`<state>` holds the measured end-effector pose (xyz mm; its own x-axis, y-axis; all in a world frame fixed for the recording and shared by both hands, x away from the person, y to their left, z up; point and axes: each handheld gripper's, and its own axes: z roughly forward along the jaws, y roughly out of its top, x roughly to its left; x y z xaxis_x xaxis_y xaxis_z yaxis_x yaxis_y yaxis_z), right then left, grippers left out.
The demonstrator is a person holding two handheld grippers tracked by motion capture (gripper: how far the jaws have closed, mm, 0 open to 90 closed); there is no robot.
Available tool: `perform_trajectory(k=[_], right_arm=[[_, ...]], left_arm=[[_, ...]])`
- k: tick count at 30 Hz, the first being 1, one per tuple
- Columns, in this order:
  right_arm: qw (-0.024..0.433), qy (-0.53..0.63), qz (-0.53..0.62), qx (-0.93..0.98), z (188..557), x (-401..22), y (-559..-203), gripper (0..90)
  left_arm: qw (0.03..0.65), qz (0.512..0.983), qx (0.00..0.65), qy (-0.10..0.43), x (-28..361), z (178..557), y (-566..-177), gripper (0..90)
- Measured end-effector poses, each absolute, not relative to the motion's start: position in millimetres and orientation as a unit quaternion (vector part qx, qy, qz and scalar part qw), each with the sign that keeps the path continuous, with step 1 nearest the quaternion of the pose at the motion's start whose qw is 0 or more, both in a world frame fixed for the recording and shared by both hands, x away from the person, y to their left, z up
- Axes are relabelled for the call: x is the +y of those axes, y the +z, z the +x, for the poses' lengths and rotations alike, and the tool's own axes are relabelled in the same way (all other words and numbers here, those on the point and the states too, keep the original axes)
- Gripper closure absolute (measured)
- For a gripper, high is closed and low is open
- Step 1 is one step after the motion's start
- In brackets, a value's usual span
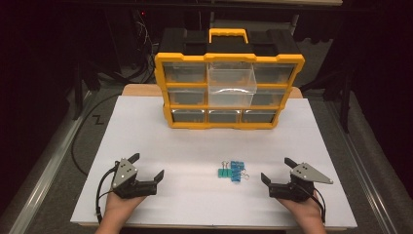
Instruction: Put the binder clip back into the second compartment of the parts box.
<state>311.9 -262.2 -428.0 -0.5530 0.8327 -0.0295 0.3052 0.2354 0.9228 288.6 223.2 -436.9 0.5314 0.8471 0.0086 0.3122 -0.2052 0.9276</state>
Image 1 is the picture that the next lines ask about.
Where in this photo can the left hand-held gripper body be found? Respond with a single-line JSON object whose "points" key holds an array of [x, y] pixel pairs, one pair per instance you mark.
{"points": [[125, 174]]}

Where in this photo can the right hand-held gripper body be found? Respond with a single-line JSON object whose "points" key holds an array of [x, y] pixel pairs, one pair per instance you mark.
{"points": [[305, 174]]}

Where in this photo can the blue binder clip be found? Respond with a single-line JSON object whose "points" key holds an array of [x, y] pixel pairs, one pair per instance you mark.
{"points": [[237, 175], [237, 164]]}

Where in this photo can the clear plastic drawer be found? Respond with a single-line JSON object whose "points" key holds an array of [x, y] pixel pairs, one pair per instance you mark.
{"points": [[231, 85]]}

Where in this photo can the person's left hand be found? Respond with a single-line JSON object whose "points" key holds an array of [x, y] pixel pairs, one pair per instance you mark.
{"points": [[117, 208]]}

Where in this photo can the person's right hand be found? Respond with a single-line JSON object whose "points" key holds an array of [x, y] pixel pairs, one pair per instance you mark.
{"points": [[307, 211]]}

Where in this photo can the white board sheet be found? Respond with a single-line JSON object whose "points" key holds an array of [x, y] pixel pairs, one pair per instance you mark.
{"points": [[181, 149]]}

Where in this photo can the black metal stand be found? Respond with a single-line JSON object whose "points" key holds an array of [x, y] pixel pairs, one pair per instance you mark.
{"points": [[79, 91], [346, 100]]}

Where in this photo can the closed clear organizer drawers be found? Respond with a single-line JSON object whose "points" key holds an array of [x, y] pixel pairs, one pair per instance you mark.
{"points": [[185, 72]]}

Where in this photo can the yellow black organizer cabinet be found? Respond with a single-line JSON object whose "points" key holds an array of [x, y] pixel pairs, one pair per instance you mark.
{"points": [[227, 58]]}

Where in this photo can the metal floor rail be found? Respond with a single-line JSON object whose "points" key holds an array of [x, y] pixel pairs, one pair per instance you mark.
{"points": [[48, 169], [360, 162]]}

